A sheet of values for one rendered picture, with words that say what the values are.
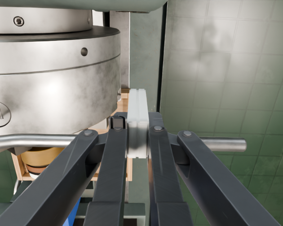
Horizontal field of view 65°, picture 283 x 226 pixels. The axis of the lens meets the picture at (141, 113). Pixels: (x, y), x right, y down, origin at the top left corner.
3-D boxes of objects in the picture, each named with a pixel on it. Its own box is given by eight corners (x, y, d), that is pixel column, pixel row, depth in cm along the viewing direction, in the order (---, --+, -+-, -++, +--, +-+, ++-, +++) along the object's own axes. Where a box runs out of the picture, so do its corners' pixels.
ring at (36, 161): (2, 137, 39) (13, 179, 42) (56, 138, 39) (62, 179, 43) (25, 115, 47) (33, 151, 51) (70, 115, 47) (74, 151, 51)
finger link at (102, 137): (126, 165, 14) (79, 165, 14) (128, 127, 19) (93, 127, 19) (126, 145, 14) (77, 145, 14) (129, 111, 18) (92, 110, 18)
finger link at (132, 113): (137, 158, 16) (126, 158, 16) (136, 116, 22) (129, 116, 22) (138, 122, 15) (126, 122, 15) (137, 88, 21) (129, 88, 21)
